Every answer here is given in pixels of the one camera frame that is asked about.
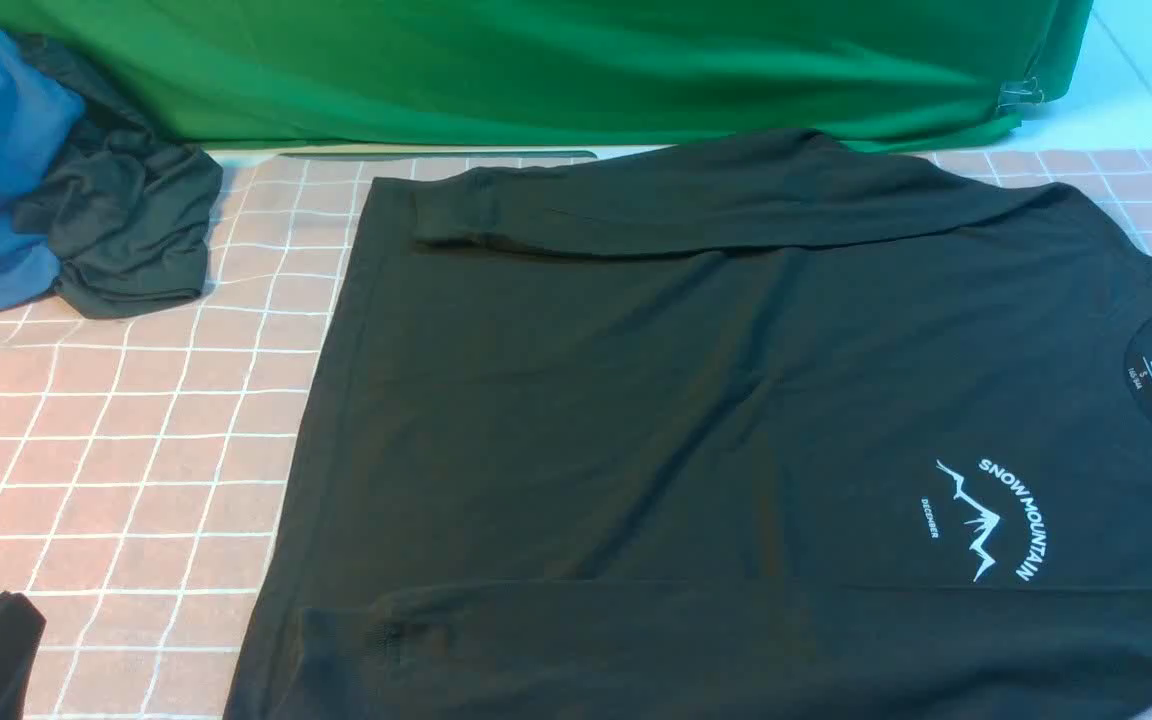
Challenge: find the dark gray long-sleeve shirt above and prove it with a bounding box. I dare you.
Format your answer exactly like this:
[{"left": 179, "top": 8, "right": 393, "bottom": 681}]
[{"left": 223, "top": 129, "right": 1152, "bottom": 719}]

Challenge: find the dark green crumpled garment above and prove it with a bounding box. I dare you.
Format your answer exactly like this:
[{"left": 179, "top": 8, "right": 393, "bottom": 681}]
[{"left": 12, "top": 35, "right": 223, "bottom": 320}]

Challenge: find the metal binder clip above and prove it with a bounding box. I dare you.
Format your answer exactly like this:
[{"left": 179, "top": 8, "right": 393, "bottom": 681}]
[{"left": 996, "top": 77, "right": 1046, "bottom": 115}]

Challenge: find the pink checkered tablecloth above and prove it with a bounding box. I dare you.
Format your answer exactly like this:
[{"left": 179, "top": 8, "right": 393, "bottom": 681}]
[{"left": 0, "top": 150, "right": 1152, "bottom": 719}]

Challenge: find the green backdrop cloth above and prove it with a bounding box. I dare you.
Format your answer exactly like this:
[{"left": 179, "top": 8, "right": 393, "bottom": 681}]
[{"left": 0, "top": 1, "right": 1092, "bottom": 152}]

